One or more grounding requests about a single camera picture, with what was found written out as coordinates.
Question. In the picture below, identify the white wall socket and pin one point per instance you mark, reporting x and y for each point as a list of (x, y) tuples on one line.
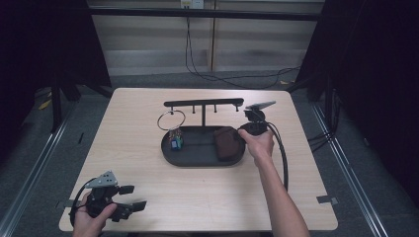
[(192, 3)]

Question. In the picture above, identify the black metal stand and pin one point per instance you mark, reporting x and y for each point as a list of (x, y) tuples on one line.
[(56, 108)]

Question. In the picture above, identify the grey tape piece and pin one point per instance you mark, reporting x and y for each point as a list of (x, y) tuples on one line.
[(63, 204), (326, 199)]

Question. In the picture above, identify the metal floor rail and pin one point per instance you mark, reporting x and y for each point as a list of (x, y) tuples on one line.
[(26, 187), (355, 184)]

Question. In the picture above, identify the brown leather key pouch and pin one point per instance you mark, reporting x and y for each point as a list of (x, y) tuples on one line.
[(227, 144)]

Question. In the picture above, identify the black horizontal bar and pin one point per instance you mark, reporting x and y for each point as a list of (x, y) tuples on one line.
[(204, 14)]

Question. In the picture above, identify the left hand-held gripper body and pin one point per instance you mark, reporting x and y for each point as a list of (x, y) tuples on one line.
[(102, 194)]

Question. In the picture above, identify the yellow floor tape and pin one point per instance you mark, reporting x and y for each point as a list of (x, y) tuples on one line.
[(44, 104)]

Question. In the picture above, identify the person's right hand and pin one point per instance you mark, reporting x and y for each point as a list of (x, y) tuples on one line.
[(260, 146)]

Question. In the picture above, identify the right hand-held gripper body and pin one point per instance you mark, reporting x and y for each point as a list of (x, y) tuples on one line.
[(255, 123)]

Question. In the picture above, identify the person's left hand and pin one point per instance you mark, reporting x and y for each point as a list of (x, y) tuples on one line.
[(89, 223)]

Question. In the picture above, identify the black key rack with tray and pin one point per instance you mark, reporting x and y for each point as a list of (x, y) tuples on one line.
[(201, 151)]

